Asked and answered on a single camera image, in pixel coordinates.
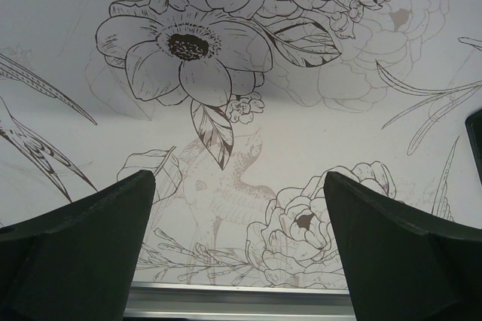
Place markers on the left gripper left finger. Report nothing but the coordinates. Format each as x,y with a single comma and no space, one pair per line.
77,262

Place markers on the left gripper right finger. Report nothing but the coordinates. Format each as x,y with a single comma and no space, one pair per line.
401,263

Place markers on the black fuse box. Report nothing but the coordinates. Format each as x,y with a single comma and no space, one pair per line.
473,125

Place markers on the floral printed table mat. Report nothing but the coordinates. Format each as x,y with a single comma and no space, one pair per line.
240,108

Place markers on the aluminium rail frame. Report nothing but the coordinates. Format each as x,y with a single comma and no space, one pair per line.
164,301

